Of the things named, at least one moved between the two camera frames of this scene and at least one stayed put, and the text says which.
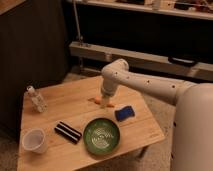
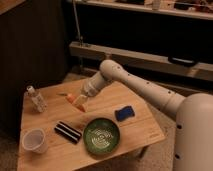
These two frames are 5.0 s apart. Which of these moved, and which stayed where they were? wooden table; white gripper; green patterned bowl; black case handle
Moved: white gripper
Stayed: black case handle; wooden table; green patterned bowl
